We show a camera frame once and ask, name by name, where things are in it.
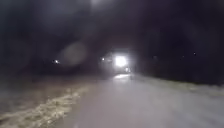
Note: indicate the grass verge with dry leaves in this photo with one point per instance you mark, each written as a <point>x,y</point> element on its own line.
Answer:
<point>40,103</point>

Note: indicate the grey asphalt path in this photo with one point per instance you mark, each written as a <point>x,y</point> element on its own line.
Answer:
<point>143,106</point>

